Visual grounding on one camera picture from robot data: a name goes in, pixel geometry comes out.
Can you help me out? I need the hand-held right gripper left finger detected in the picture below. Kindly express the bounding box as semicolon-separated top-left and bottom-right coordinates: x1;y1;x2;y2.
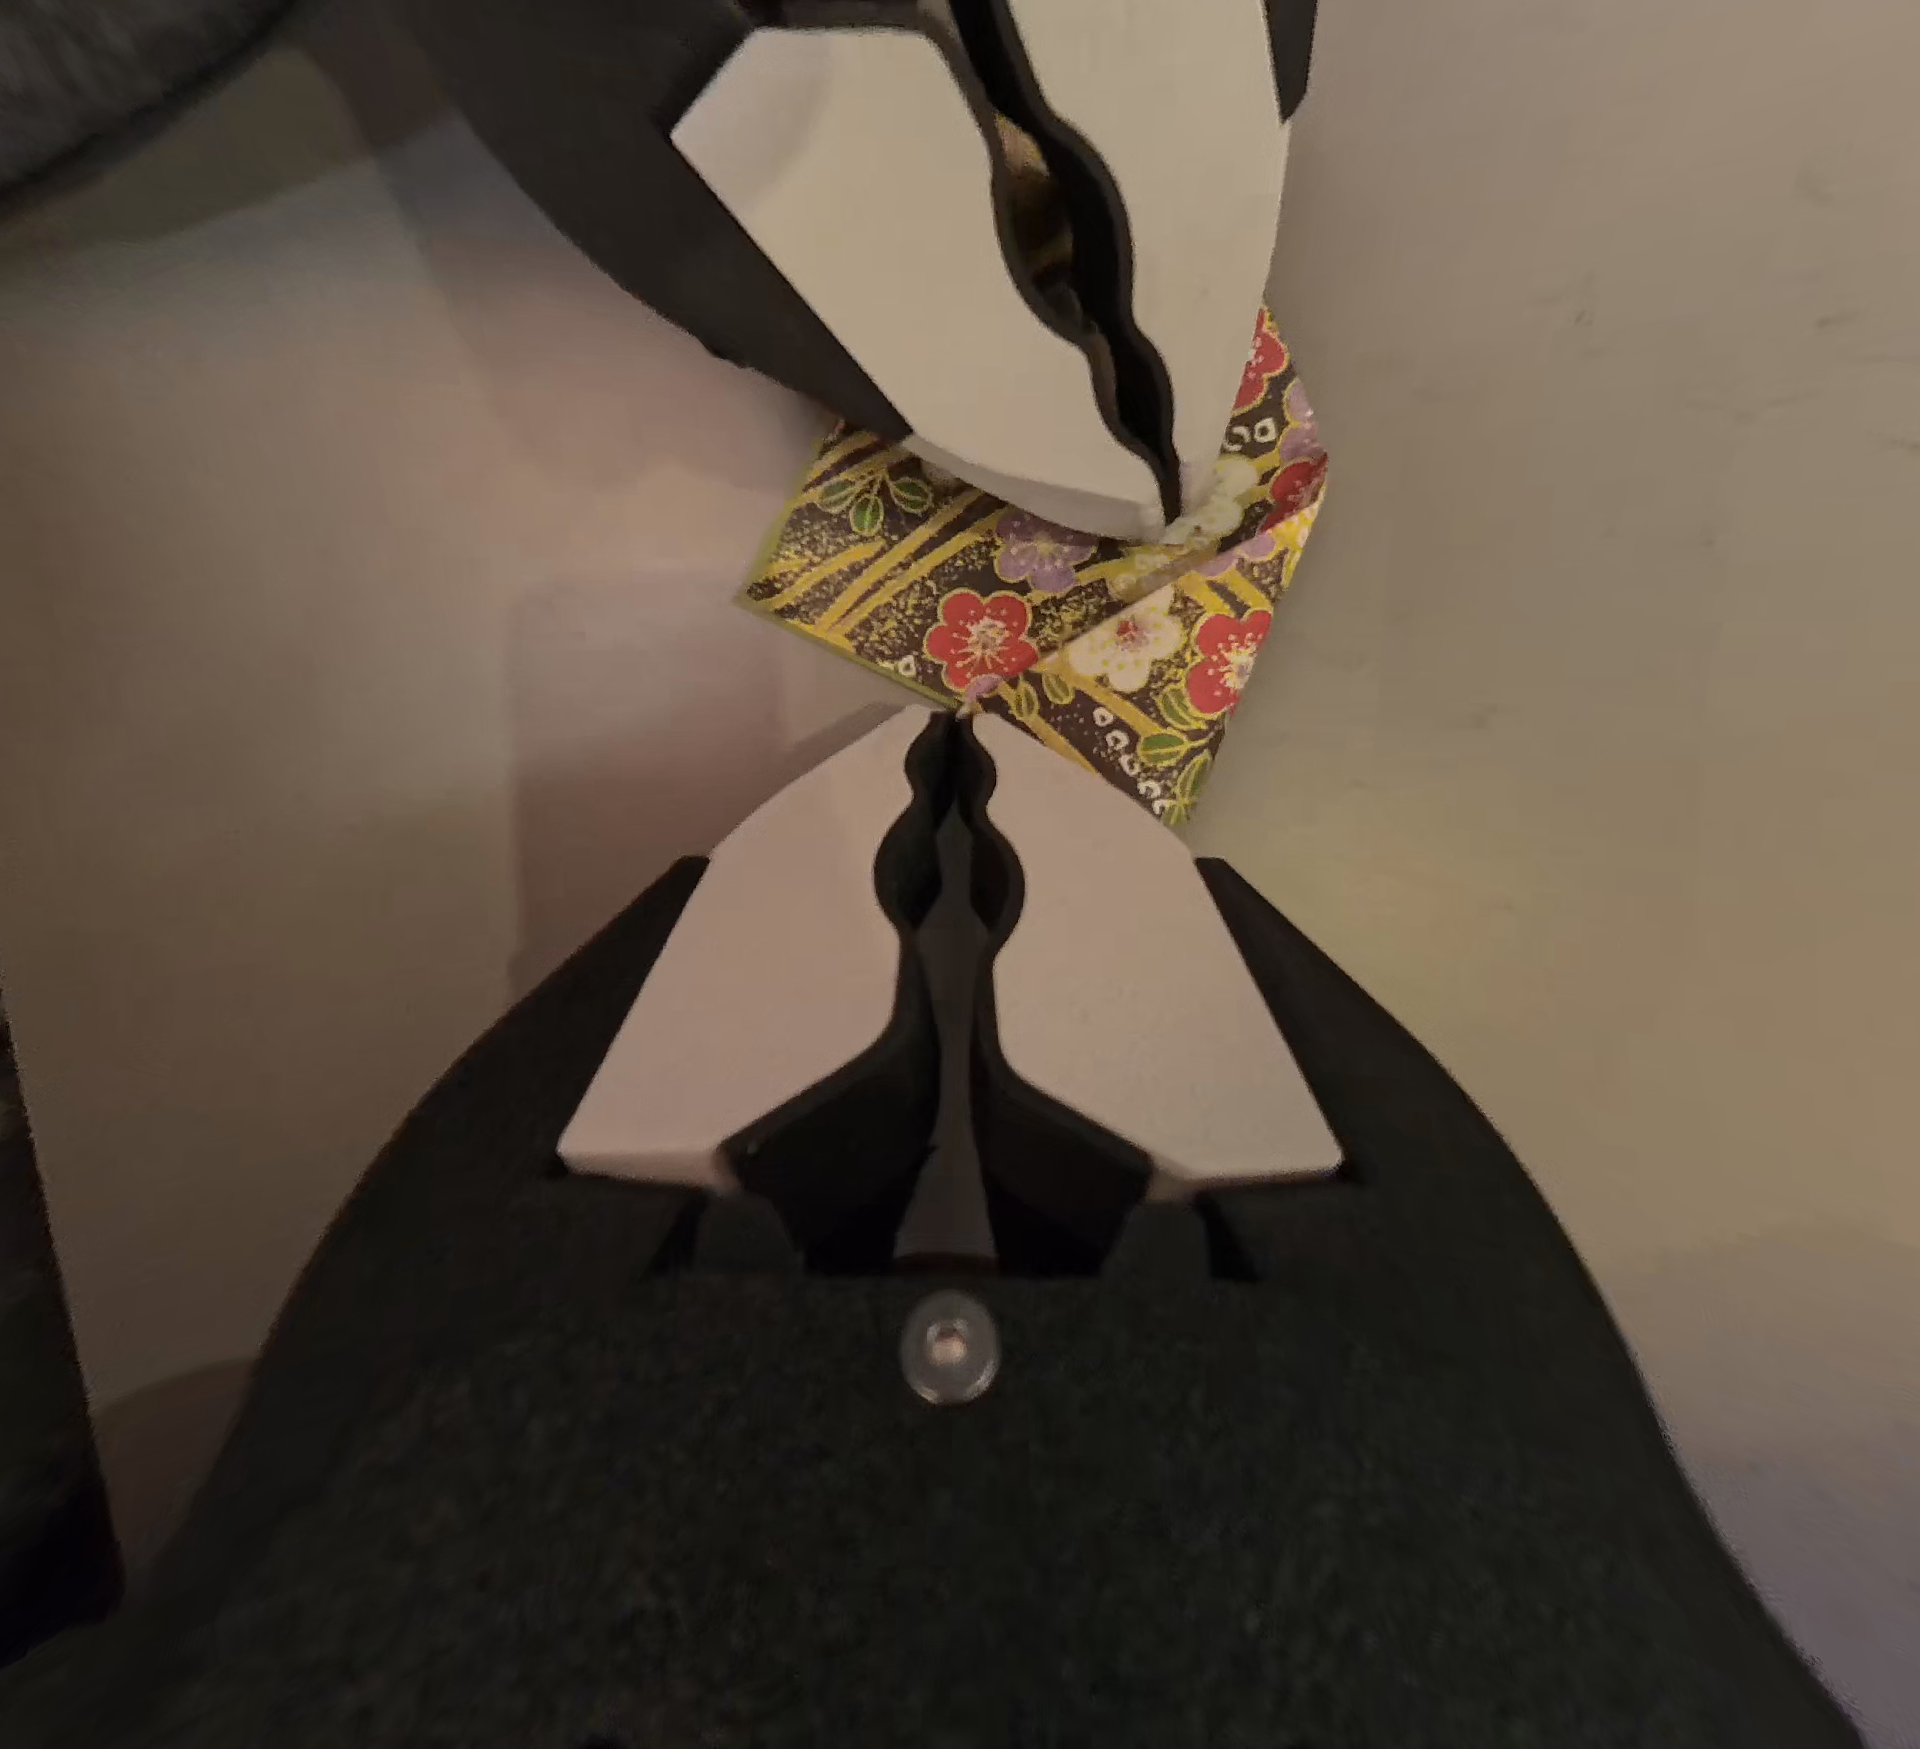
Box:
558;707;958;1274

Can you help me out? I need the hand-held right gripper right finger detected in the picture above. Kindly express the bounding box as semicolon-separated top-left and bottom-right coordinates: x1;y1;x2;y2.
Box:
958;715;1345;1274

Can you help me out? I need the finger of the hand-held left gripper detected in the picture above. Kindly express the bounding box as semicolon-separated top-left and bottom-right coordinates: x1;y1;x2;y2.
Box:
945;0;1302;527
670;28;1175;535

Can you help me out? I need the green floral origami paper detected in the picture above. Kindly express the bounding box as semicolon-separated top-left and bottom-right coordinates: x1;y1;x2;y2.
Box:
735;308;1333;829

